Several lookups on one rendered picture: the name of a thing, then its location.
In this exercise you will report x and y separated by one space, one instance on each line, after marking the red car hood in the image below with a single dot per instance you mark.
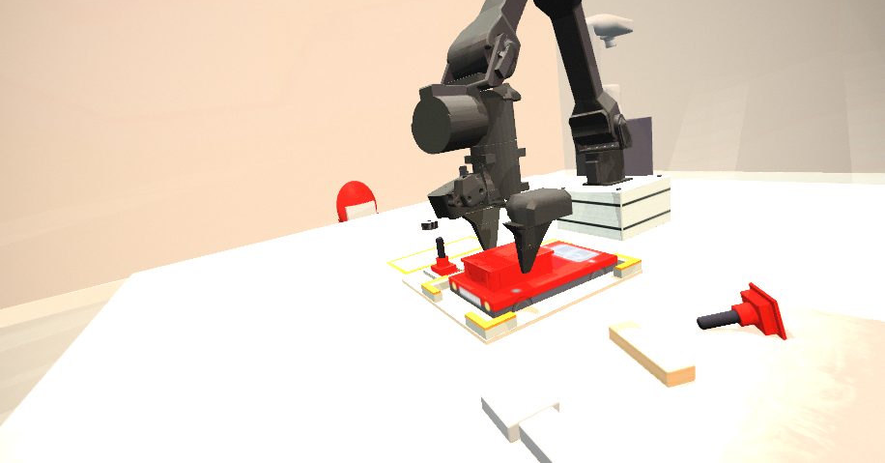
498 267

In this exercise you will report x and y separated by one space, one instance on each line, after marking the light wooden block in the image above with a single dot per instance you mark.
668 366

